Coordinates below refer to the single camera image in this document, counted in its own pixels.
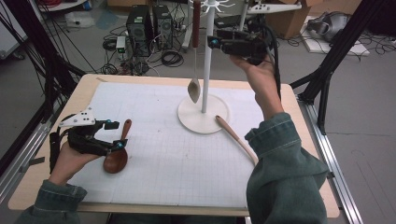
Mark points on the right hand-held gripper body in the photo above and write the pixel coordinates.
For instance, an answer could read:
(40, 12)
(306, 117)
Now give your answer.
(246, 46)

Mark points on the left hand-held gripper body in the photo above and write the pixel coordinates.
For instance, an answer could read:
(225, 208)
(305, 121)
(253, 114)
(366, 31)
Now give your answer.
(81, 140)

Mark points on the dark brown wooden spoon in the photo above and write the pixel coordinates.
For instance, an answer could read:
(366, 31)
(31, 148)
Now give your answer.
(115, 160)

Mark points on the white utensil rack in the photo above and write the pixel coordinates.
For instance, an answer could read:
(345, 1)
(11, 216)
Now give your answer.
(204, 121)

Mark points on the light wooden spoon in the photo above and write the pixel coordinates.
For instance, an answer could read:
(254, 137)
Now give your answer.
(232, 132)

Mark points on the person's left hand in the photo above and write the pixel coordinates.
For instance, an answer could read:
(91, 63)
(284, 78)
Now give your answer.
(68, 165)

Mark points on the person's right hand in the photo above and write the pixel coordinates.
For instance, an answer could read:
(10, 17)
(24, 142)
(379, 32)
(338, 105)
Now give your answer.
(263, 77)

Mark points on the black flat box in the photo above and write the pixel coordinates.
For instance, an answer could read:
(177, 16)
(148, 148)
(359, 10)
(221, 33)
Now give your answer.
(227, 21)

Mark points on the white stand leg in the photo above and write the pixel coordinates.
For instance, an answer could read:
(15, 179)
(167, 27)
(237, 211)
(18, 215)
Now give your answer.
(187, 37)
(242, 18)

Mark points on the cardboard box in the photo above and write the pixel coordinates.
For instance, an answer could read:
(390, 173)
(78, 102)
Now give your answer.
(286, 25)

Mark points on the black computer tower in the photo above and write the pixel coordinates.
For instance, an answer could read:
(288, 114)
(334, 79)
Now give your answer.
(138, 28)
(163, 28)

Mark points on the white grid mat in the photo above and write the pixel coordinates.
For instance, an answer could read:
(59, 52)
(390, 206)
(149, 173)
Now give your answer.
(174, 168)

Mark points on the small white device box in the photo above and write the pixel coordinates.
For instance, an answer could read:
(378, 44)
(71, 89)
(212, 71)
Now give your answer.
(120, 43)

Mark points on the grey bag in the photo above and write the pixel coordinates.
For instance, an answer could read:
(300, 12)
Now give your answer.
(333, 26)

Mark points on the clear plastic bag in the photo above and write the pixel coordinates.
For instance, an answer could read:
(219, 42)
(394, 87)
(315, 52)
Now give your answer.
(79, 20)

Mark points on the white foam board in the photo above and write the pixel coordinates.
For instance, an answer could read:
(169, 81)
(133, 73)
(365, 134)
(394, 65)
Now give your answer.
(358, 49)

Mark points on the white cabinet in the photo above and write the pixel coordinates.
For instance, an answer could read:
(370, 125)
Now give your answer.
(7, 40)

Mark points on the aluminium rail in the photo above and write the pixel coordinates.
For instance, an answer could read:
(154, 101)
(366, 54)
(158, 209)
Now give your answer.
(339, 193)
(18, 161)

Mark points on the black metal frame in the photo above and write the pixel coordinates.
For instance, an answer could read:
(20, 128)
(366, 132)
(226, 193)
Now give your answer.
(49, 77)
(323, 71)

